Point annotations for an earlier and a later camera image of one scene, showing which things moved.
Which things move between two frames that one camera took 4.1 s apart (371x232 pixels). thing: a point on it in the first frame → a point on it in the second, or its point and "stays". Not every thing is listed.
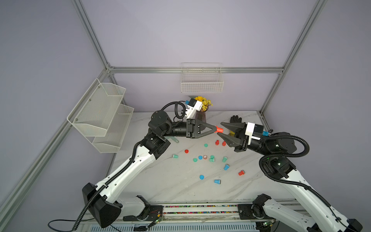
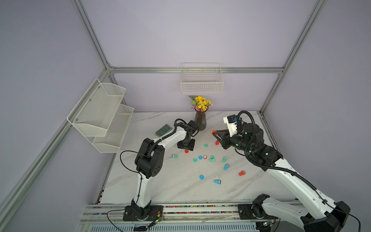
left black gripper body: [182, 129] → [187, 144]
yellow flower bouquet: [205, 103] stays
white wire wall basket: [201, 77] stays
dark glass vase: [201, 116] stays
